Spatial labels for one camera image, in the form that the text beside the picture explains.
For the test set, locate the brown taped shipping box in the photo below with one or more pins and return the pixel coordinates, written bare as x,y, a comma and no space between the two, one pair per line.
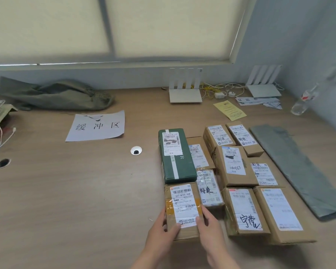
184,204

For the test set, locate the beige roller blind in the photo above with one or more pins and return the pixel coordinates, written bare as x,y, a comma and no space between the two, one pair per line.
170,25
44,27

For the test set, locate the person's right forearm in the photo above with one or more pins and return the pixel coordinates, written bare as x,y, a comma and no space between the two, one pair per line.
222,263

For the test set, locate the white wall plug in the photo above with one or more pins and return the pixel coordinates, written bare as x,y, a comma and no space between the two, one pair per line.
232,94

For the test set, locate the cluster of cardboard parcels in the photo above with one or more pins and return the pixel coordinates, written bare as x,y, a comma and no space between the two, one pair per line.
235,170

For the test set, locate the beige tray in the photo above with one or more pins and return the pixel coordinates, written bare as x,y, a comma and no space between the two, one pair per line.
0,114

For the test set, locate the white power adapter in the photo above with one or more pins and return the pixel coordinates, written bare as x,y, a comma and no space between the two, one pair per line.
220,95

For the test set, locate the grey plastic mailer bag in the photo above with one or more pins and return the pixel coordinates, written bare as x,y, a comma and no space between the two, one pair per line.
296,168

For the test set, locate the person's left hand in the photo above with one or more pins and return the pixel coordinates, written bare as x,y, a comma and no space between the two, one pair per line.
159,238

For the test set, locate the white paper sign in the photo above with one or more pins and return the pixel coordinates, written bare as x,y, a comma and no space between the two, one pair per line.
96,127

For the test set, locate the clear plastic bottle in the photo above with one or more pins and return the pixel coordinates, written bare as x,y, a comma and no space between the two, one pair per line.
303,102

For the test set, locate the person's left forearm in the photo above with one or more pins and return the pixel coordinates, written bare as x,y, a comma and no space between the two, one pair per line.
145,261

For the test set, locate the dark green box parcel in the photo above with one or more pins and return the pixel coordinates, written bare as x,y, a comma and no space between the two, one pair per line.
173,162

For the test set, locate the yellow paper leaflet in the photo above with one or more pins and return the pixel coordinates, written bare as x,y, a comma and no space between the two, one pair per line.
230,109

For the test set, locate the person's right thumb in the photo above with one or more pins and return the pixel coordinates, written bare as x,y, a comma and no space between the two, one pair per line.
203,217

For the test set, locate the person's left thumb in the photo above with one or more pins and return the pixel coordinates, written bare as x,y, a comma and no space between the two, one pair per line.
174,228

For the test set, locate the person's right hand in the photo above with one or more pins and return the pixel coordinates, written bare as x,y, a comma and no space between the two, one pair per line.
212,235

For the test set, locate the white router with four antennas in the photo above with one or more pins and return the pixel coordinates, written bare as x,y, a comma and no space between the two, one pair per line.
184,95
264,89

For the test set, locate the white window frame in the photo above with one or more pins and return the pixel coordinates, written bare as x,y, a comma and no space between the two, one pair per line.
109,64

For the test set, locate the olive green cloth bag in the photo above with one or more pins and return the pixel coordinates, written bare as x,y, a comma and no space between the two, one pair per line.
61,95

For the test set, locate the white paper envelopes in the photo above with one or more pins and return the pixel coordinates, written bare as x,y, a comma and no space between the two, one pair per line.
257,102

